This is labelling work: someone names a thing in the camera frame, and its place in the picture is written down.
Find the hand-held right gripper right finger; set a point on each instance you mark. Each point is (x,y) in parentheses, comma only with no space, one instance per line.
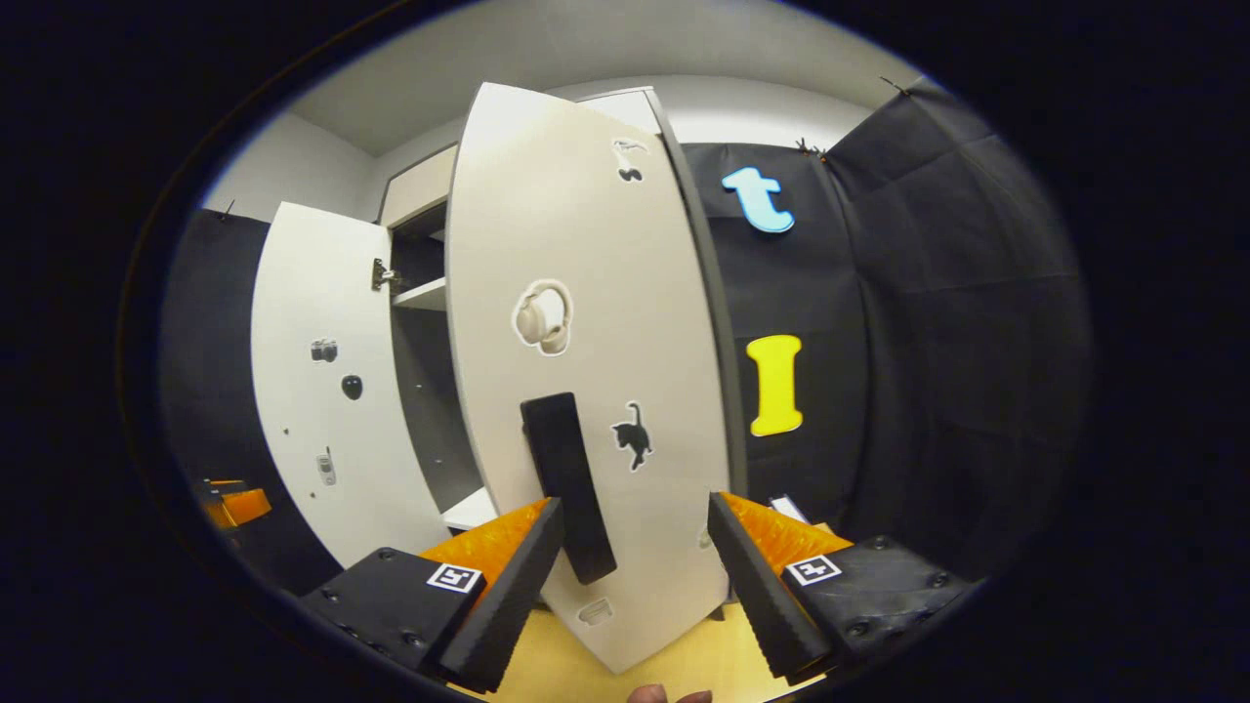
(760,596)

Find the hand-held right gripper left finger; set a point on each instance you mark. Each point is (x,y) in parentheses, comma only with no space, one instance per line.
(508,610)

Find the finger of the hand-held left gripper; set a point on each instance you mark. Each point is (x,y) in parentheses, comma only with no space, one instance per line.
(244,508)
(225,482)

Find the cabinet door with camera sticker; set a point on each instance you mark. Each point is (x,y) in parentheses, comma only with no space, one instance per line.
(322,410)

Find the white and grey shoe cabinet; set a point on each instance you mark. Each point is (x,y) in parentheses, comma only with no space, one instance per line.
(425,391)

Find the cabinet door with headphone sticker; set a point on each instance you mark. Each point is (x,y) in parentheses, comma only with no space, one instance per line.
(586,244)

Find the white cabinet drawer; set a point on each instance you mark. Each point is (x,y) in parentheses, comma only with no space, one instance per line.
(420,190)

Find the black backdrop cloth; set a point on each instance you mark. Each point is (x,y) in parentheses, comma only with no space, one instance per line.
(928,342)

